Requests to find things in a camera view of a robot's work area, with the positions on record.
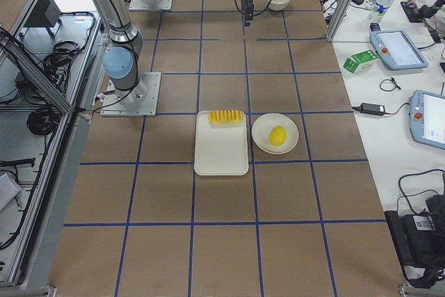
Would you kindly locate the ridged bread loaf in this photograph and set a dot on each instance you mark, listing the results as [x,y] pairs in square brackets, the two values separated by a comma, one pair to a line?
[225,117]

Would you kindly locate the cream round plate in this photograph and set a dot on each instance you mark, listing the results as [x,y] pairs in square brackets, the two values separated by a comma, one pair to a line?
[264,124]

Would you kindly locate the green white carton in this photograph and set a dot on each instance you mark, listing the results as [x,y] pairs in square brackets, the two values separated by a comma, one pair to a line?
[361,61]

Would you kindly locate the plastic water bottle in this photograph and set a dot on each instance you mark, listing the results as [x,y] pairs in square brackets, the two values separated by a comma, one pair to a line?
[378,10]

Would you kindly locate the yellow lemon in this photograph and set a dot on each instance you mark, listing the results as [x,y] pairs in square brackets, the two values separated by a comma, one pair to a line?
[277,136]

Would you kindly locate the white rectangular tray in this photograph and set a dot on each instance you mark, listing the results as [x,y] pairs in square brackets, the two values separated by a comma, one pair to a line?
[220,150]

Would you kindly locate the upper teach pendant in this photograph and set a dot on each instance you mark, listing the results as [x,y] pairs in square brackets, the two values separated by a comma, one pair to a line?
[396,50]

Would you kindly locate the teach pendant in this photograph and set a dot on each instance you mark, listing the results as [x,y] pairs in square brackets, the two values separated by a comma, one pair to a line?
[427,118]
[396,50]

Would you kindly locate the black power adapter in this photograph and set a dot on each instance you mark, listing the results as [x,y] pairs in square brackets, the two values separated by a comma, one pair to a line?
[370,109]

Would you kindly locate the lower teach pendant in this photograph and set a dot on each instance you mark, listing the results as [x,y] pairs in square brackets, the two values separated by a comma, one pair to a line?
[427,118]

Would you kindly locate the aluminium frame post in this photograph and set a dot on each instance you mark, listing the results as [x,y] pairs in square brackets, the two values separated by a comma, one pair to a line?
[342,1]

